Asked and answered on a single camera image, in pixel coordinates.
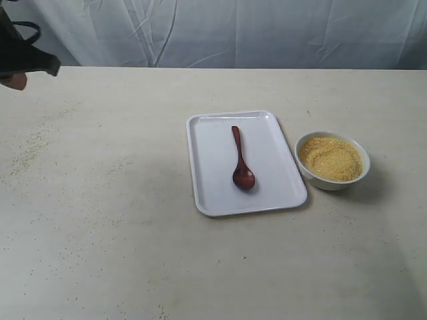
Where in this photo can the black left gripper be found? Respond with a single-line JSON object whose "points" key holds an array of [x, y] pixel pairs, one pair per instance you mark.
{"points": [[19, 55]]}

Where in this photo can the dark red wooden spoon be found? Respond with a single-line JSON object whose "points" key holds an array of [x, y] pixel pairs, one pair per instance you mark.
{"points": [[243, 177]]}

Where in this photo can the yellow grain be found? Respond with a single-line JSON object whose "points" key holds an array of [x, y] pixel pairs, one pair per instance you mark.
{"points": [[331, 159]]}

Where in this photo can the white plastic tray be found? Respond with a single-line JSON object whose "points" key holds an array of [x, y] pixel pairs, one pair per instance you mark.
{"points": [[213, 158]]}

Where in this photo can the white bowl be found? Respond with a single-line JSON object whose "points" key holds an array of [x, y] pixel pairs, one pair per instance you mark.
{"points": [[321, 183]]}

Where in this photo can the white backdrop curtain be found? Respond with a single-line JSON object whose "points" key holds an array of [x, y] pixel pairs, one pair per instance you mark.
{"points": [[231, 34]]}

